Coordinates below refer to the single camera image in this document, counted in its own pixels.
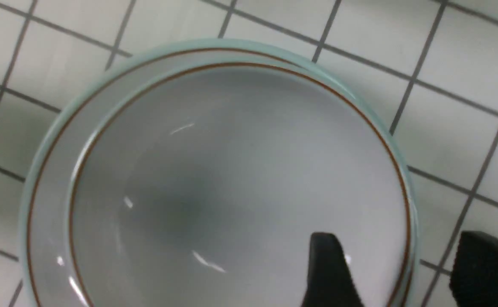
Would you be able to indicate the white grid tablecloth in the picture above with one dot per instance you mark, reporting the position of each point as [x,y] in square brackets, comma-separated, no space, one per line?
[429,68]

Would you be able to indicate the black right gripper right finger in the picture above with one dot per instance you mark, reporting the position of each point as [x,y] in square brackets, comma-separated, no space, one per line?
[474,275]

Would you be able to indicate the pale blue bowl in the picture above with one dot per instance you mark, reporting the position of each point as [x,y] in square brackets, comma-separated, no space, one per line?
[207,174]

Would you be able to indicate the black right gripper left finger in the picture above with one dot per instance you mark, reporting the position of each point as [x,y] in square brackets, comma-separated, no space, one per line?
[329,282]

